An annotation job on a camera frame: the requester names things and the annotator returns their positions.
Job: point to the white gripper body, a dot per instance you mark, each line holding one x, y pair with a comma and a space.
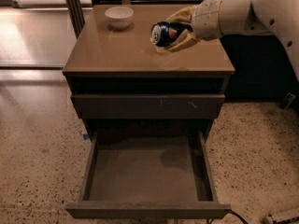
206, 19

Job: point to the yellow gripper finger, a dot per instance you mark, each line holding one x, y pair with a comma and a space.
185, 40
185, 15

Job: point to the blue pepsi can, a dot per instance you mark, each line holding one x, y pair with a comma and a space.
164, 33

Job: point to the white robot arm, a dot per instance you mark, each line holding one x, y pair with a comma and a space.
264, 17

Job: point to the closed top drawer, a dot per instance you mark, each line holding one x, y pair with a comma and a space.
137, 106

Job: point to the brown drawer cabinet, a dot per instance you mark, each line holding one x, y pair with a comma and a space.
106, 61

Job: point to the clear plastic water bottle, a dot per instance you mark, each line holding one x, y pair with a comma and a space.
161, 50

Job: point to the white ceramic bowl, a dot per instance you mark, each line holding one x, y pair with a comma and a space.
119, 17

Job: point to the blue tape piece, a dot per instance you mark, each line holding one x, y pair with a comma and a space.
86, 137

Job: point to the white power strip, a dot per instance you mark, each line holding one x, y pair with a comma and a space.
283, 217

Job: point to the metal frame post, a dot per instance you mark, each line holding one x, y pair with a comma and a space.
76, 15

